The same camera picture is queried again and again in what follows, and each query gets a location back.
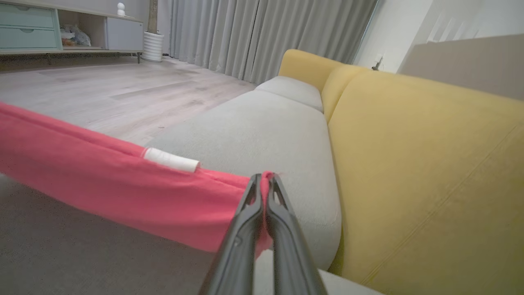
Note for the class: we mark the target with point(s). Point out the low cabinet teal drawers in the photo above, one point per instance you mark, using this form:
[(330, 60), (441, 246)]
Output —
[(32, 28)]

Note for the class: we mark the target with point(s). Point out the grey pleated curtain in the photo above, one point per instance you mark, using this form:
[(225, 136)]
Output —
[(266, 37)]

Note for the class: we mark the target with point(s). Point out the large grey sofa seat cushion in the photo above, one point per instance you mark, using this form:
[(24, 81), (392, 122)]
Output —
[(61, 254)]

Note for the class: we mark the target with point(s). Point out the yellow sofa end rest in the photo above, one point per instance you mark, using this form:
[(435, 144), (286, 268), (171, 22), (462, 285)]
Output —
[(305, 65)]

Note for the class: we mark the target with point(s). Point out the clear plastic bag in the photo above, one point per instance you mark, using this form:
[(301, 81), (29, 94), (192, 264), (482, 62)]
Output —
[(77, 36)]

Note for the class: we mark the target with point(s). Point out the small grey sofa seat cushion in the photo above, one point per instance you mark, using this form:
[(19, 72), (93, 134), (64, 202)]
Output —
[(292, 90)]

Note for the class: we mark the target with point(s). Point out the brown plant trunk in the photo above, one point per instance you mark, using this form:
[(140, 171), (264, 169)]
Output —
[(152, 16)]

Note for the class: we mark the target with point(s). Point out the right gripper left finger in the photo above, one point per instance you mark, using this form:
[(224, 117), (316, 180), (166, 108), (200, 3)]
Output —
[(239, 254)]

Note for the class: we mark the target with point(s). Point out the white ribbed plant pot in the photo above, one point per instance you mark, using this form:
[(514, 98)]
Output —
[(153, 46)]

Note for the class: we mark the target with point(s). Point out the large yellow sofa backrest cushion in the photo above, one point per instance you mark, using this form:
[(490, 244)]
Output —
[(430, 184)]

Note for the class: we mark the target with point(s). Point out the medium grey sofa seat cushion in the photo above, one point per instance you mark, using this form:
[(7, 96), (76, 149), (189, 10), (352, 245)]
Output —
[(270, 139)]

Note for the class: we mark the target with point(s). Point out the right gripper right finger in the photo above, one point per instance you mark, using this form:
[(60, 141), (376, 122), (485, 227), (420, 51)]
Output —
[(290, 254)]

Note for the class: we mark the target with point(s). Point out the dark wall plug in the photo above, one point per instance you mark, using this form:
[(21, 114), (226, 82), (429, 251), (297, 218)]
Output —
[(378, 64)]

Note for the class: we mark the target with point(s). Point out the red jersey white sleeves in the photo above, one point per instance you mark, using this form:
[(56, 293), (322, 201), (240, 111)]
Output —
[(123, 188)]

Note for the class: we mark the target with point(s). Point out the small white figurine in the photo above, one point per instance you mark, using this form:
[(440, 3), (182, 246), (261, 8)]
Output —
[(121, 9)]

